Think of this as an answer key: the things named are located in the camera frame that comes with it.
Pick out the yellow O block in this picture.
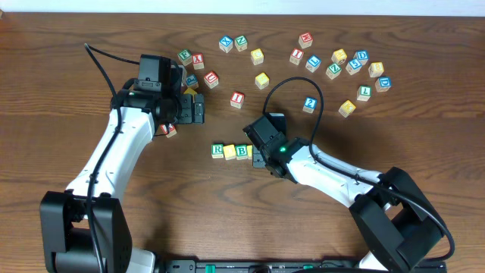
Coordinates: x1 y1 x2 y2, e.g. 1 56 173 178
223 144 236 160
246 145 253 159

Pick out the green B block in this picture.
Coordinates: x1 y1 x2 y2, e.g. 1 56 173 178
235 145 249 160

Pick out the green R block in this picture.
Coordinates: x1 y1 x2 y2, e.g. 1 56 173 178
211 144 224 158

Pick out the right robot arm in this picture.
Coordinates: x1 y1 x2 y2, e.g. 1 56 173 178
251 133 451 272

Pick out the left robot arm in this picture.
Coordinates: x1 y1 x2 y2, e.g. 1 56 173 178
39 89 205 272

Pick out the yellow block left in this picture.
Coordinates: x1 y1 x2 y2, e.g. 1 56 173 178
184 88 197 96

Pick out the red A block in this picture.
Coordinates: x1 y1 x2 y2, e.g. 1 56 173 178
160 124 177 138

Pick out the blue P block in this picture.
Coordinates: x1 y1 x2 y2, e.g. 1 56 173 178
186 74 199 89

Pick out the red U block far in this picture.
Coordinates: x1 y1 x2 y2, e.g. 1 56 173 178
204 71 219 89

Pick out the red I block near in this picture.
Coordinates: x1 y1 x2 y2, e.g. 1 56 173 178
230 92 245 108

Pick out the red i block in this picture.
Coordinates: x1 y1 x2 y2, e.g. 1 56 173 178
289 49 304 65
230 92 245 108

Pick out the red Y block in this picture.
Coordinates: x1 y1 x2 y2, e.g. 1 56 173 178
192 53 205 70

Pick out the green F block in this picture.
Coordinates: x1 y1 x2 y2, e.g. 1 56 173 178
177 49 192 66

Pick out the yellow block centre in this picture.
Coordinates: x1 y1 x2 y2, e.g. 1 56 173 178
255 72 270 89

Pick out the blue X block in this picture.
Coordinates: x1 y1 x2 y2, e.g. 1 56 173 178
218 36 233 53

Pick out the blue 2 block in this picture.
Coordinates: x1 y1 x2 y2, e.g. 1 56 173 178
302 97 318 114

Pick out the green N block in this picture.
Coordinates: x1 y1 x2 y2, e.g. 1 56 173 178
234 35 248 52

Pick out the yellow C block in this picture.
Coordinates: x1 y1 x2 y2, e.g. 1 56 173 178
250 49 264 65

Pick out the yellow K block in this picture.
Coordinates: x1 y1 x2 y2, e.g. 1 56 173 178
338 100 356 118

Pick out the red I block far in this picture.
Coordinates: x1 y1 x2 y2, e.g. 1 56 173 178
289 49 304 65

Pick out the blue L block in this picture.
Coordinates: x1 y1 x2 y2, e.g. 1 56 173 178
305 55 321 73

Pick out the green Z block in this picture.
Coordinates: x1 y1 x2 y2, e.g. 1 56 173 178
326 63 342 80

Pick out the green 7 block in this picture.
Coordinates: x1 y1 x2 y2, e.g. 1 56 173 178
356 85 372 102

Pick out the yellow block far right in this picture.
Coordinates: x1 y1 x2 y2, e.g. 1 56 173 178
331 49 347 65

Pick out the blue 5 block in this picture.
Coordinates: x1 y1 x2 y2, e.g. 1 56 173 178
346 58 362 75

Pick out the blue D block right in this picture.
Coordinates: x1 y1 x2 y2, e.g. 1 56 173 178
375 77 392 93

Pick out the blue d block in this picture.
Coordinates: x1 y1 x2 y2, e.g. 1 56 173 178
375 77 392 93
353 50 369 65

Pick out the blue D block far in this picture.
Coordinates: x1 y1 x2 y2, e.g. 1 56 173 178
353 50 369 65

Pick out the yellow 8 block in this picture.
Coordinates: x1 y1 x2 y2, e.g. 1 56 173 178
368 62 384 78

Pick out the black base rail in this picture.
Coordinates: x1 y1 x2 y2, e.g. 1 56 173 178
158 259 447 273

